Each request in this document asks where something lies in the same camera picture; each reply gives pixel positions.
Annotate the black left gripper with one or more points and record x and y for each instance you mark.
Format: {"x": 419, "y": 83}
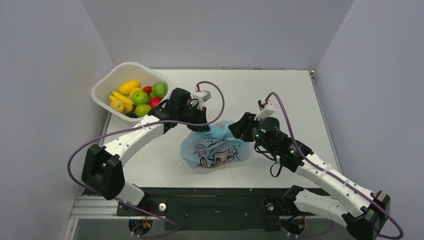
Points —
{"x": 201, "y": 115}

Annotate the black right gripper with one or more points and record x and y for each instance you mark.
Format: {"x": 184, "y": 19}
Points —
{"x": 243, "y": 125}

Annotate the light blue plastic bag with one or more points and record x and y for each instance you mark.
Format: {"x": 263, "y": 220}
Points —
{"x": 213, "y": 148}

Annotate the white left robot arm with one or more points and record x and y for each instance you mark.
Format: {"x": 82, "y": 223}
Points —
{"x": 103, "y": 166}

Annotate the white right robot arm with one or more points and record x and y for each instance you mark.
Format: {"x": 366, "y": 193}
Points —
{"x": 361, "y": 211}

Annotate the red fake apple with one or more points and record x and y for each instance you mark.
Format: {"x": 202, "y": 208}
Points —
{"x": 154, "y": 102}

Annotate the red fake strawberry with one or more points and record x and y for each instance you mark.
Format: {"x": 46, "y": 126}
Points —
{"x": 147, "y": 89}

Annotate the light green fake apple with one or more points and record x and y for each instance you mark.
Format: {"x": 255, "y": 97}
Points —
{"x": 142, "y": 109}

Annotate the yellow fake lemon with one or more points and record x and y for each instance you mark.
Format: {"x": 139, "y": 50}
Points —
{"x": 134, "y": 90}

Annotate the yellow fake banana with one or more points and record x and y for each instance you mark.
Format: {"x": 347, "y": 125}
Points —
{"x": 118, "y": 96}

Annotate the yellow fake mango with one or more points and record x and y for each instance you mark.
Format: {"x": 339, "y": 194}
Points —
{"x": 126, "y": 88}

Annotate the yellow fake pear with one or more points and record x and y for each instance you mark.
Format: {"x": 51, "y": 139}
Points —
{"x": 118, "y": 105}

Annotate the white plastic basket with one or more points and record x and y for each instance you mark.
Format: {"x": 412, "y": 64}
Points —
{"x": 121, "y": 74}

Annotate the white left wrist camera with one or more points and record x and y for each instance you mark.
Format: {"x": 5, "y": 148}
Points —
{"x": 199, "y": 98}

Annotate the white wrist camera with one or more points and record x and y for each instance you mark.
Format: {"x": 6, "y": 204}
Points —
{"x": 199, "y": 98}
{"x": 266, "y": 109}

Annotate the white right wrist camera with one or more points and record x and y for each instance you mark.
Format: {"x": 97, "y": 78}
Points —
{"x": 266, "y": 109}

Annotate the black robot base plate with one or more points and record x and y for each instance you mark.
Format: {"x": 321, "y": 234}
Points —
{"x": 220, "y": 209}

